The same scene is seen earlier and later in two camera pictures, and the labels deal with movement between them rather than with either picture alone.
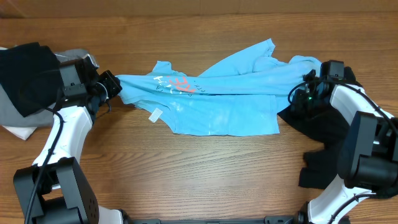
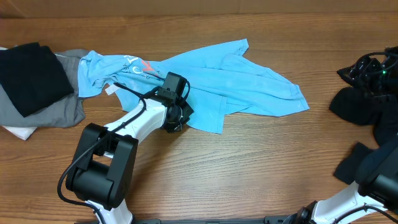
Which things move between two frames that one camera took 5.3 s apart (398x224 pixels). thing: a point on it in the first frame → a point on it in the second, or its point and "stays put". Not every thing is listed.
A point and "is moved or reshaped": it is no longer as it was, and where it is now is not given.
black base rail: (300, 219) stays put
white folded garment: (22, 132) stays put
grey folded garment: (10, 115) stays put
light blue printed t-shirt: (241, 98) is moved or reshaped
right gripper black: (298, 107) → (358, 71)
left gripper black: (112, 81) → (187, 110)
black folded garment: (30, 76) stays put
